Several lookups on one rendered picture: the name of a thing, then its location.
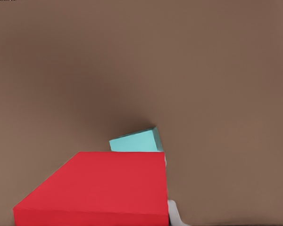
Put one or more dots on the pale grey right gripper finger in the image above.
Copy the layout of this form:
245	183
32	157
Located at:
174	213

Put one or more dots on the red wooden cube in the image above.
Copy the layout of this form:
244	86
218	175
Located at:
101	186

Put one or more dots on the blue wooden cube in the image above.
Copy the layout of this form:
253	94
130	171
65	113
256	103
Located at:
136	141

